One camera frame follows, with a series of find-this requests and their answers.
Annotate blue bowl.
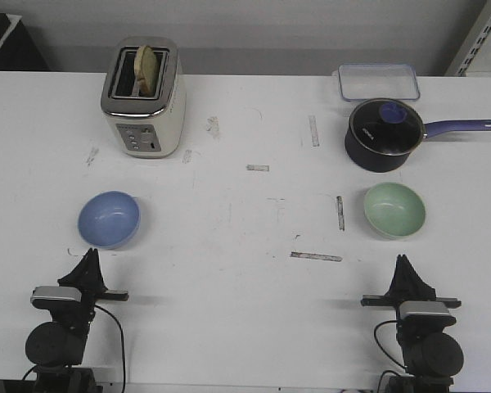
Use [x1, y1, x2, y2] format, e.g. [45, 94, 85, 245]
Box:
[77, 191, 141, 249]

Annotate slice of toast bread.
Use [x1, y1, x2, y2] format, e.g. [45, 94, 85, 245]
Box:
[133, 45, 158, 97]

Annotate clear plastic food container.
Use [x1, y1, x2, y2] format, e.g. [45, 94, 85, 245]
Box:
[332, 63, 421, 102]

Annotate glass pot lid blue knob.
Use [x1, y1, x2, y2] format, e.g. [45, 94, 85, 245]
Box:
[349, 98, 425, 156]

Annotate white slotted shelf upright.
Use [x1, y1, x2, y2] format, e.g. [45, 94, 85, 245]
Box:
[444, 1, 491, 78]

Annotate black box in corner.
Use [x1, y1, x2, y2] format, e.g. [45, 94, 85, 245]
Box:
[0, 13, 50, 71]

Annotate dark blue saucepan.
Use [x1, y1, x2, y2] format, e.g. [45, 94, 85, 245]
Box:
[345, 97, 491, 173]

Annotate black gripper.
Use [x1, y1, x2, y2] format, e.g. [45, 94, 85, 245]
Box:
[51, 248, 129, 328]
[360, 255, 462, 323]

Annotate white silver toaster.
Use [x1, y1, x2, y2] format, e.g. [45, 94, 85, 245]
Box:
[101, 36, 187, 158]

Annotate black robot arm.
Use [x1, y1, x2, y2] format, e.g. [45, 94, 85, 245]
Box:
[25, 248, 128, 392]
[360, 254, 464, 392]

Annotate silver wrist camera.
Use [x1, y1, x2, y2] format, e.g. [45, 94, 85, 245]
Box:
[30, 286, 82, 304]
[398, 300, 451, 320]

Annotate green bowl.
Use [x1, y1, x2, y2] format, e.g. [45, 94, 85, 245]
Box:
[363, 182, 426, 239]

